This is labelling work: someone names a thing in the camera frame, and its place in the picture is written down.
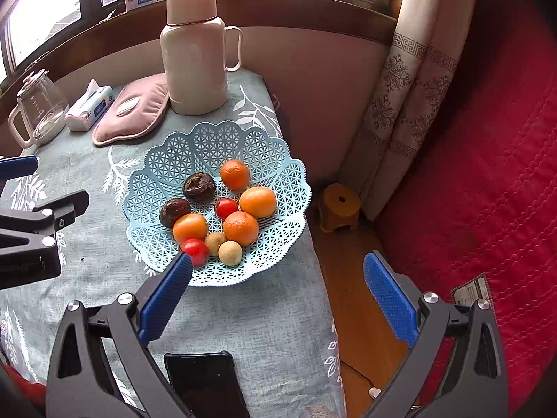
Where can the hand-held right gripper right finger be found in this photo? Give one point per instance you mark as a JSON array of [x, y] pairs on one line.
[[389, 298]]

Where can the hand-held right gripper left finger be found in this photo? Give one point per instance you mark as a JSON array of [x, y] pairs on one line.
[[165, 298]]

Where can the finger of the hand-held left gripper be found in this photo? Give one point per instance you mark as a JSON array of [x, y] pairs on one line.
[[43, 222], [17, 167]]

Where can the red cherry tomato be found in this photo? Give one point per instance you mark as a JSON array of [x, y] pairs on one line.
[[196, 247], [226, 208]]

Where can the small tan longan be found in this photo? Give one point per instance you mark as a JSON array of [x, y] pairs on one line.
[[215, 244]]

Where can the small mandarin orange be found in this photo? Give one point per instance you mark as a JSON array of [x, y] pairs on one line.
[[190, 227], [235, 174]]

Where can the large tan longan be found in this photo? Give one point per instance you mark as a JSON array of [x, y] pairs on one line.
[[229, 253]]

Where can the dark brown water chestnut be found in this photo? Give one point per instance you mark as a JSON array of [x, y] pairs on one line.
[[174, 212], [199, 186]]

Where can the large textured mandarin orange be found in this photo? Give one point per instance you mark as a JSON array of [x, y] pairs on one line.
[[240, 227]]

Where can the smooth yellow-orange orange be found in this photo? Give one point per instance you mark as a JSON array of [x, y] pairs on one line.
[[258, 202]]

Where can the light blue plastic basket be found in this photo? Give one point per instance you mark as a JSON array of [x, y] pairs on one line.
[[270, 156]]

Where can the blanket care label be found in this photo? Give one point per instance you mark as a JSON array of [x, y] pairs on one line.
[[472, 291]]

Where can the black smartphone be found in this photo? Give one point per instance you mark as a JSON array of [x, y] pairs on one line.
[[204, 383]]

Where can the white plug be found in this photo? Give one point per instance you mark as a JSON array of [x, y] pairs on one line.
[[375, 392]]

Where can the white tissue pack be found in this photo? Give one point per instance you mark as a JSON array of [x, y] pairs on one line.
[[91, 106]]

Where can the small yellow plastic stool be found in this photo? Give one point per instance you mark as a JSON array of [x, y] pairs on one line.
[[339, 207]]

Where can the pink hot water bag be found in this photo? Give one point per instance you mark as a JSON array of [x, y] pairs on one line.
[[135, 117]]

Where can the red quilted blanket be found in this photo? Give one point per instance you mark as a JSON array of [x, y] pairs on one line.
[[487, 183]]

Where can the patterned beige curtain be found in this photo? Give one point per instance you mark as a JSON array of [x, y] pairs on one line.
[[413, 96]]

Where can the cream thermos jug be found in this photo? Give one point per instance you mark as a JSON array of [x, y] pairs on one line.
[[196, 61]]

